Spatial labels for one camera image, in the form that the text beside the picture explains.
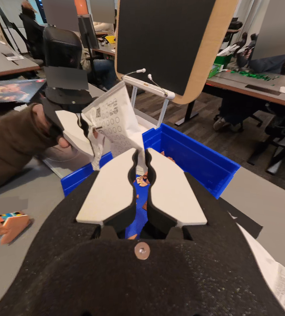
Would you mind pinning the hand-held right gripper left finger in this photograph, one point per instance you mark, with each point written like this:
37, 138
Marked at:
107, 195

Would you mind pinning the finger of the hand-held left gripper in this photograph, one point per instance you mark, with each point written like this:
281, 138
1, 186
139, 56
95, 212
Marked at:
75, 130

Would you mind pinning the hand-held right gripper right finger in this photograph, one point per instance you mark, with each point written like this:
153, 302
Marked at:
177, 195

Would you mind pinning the pile of brown toy bricks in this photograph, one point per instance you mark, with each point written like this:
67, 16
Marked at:
142, 181

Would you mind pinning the blue plastic bin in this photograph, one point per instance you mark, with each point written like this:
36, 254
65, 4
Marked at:
194, 158

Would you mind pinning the white printed paper bag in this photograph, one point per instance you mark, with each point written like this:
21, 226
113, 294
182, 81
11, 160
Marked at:
117, 111

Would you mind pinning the brown toy brick model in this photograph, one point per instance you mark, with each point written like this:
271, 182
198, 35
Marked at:
9, 229

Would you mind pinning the person's left forearm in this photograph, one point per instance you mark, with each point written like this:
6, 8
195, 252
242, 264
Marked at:
9, 148

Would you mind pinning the grey desk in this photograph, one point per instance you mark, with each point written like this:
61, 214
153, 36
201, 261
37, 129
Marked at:
268, 192

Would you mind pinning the wooden office desk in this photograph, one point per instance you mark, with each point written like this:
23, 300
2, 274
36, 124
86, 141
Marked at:
243, 81

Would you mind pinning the person's left hand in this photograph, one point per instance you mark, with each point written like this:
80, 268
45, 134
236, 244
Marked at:
41, 118

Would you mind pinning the dark monitor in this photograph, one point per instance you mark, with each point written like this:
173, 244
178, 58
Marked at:
88, 32

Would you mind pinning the grey instruction booklet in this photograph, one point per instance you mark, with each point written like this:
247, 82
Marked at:
66, 163

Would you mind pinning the colourful printed box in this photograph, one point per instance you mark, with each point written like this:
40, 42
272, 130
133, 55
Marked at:
9, 90

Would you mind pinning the black wood-rimmed panel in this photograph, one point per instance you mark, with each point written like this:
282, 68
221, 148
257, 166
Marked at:
157, 37

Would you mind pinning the white paper sheet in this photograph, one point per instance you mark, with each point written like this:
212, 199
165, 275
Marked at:
268, 266

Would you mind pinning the black office chair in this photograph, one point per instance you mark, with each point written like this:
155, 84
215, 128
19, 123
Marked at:
280, 138

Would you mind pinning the green box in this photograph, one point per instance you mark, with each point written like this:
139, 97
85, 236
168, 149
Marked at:
219, 61

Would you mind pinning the pile of green toy bricks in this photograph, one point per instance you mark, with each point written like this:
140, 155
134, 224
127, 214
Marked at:
251, 74

